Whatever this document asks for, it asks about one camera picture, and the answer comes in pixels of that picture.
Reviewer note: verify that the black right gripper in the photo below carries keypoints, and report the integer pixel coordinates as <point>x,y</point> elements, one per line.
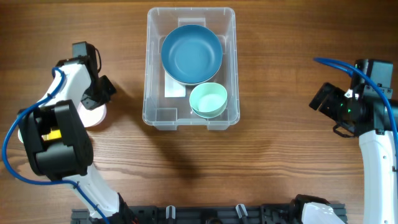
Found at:
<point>333,103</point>

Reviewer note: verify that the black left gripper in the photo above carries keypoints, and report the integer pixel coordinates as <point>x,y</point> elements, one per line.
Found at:
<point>97,94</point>

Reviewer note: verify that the pink small bowl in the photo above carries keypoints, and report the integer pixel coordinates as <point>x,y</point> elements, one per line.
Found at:
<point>91,118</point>

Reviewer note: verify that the dark blue bowl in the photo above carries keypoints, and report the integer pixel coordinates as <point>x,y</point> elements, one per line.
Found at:
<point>191,54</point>

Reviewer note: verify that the mint green small bowl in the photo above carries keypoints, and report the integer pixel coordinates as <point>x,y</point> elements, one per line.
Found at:
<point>208,100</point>

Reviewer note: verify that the yellow cup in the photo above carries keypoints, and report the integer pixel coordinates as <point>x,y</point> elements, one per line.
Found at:
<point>54,134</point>

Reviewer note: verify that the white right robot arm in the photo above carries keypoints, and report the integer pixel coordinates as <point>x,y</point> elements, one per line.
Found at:
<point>366,117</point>

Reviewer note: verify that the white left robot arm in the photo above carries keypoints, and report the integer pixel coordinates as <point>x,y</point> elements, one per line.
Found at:
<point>58,146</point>

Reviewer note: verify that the clear plastic storage container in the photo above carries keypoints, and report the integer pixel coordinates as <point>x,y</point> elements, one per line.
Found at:
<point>170,113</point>

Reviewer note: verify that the white paper label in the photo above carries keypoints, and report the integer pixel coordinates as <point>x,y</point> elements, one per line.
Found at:
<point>172,88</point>

